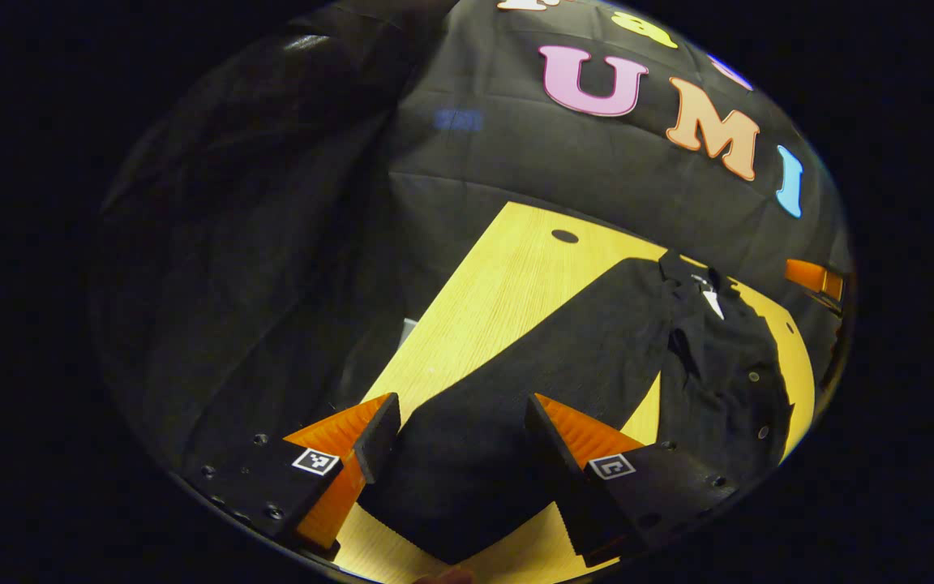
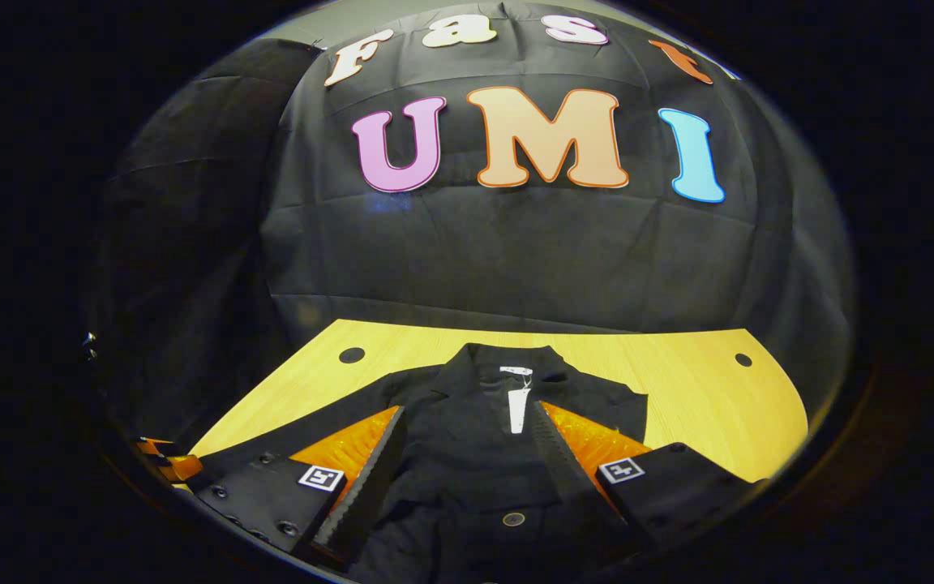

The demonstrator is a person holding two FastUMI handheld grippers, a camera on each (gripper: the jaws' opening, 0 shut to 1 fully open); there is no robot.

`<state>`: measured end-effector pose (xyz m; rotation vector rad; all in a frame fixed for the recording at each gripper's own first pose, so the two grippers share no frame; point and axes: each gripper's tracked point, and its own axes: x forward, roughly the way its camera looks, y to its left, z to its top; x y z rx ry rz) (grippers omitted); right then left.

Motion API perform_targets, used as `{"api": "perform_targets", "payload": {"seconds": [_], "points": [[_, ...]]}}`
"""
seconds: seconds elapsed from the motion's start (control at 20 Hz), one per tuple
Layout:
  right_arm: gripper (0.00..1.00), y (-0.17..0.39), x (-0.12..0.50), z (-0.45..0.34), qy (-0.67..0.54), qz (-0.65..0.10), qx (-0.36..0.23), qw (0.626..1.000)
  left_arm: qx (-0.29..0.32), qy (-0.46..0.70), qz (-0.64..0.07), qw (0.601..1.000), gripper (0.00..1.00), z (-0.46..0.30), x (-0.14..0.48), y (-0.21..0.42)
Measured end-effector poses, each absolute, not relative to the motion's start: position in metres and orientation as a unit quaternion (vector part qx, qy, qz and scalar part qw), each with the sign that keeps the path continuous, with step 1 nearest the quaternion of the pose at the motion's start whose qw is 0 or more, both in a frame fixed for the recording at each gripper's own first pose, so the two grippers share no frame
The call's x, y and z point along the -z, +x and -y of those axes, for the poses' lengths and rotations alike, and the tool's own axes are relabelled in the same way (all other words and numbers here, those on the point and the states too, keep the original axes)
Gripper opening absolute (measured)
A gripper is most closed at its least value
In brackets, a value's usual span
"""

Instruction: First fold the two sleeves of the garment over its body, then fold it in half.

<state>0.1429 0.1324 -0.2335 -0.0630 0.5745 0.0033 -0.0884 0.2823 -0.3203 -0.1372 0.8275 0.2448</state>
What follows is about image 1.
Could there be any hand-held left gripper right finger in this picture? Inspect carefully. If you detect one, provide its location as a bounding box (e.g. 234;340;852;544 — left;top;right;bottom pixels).
525;393;739;569

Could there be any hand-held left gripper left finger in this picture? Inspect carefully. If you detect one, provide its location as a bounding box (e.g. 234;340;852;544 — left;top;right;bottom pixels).
183;393;401;560

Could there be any black button shirt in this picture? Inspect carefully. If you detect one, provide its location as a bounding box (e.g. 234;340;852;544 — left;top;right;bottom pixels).
358;250;796;566

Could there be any black backdrop cloth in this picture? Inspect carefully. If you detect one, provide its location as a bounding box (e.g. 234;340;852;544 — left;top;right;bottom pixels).
90;0;853;487

